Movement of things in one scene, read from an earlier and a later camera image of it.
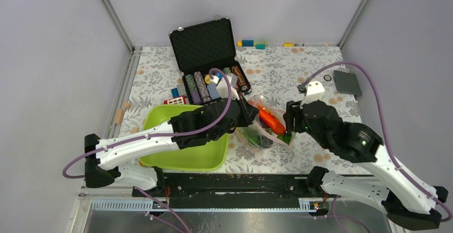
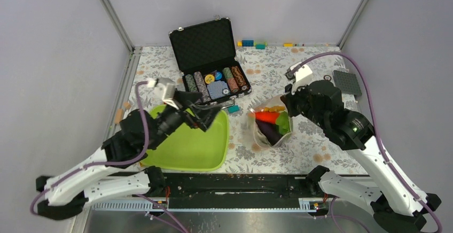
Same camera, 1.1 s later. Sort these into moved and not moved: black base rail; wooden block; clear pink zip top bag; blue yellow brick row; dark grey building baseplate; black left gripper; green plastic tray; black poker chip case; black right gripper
Moved: black left gripper; black right gripper; clear pink zip top bag
Not moved: green plastic tray; black base rail; wooden block; black poker chip case; blue yellow brick row; dark grey building baseplate
